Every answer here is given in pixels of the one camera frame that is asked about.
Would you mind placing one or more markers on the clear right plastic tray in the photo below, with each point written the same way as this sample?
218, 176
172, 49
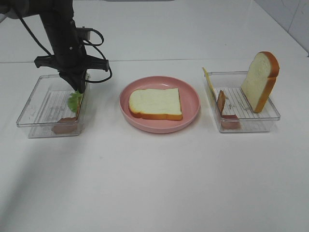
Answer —
237, 104

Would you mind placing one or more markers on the green lettuce leaf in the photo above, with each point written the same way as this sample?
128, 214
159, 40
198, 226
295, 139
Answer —
74, 101

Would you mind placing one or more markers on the clear plastic tray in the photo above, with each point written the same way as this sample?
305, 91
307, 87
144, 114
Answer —
237, 104
46, 105

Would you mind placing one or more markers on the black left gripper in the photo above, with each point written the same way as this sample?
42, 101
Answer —
70, 57

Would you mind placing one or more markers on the clear left plastic tray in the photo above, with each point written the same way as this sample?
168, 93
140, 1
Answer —
46, 105

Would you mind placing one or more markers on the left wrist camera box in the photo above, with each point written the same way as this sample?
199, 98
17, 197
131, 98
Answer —
83, 33

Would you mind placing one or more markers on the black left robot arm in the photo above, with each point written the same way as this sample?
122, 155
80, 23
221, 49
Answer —
56, 17

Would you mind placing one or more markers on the standing bread slice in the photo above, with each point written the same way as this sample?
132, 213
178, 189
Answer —
260, 80

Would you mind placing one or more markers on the yellow cheese slice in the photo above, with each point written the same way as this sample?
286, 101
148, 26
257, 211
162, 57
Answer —
210, 86

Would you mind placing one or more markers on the pink round plate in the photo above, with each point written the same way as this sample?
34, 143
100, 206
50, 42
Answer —
190, 104

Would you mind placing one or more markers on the white bread slice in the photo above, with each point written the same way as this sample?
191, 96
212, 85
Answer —
156, 104

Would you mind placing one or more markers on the bacon strip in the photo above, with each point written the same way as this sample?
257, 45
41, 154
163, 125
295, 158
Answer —
229, 122
66, 125

